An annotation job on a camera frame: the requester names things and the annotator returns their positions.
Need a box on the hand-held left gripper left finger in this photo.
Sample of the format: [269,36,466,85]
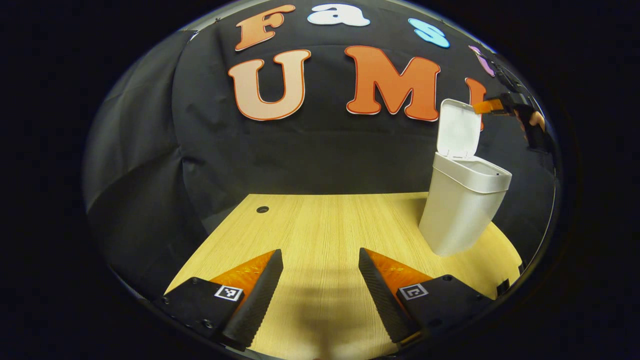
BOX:
[152,249,284,352]

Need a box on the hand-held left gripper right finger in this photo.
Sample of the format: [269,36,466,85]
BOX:
[358,246,496,351]

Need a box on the white desktop garbage bin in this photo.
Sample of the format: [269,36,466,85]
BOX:
[418,98,513,258]

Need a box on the wooden desktop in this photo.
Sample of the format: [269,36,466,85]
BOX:
[165,191,523,360]

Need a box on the black backdrop cloth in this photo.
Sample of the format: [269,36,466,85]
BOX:
[82,0,558,301]

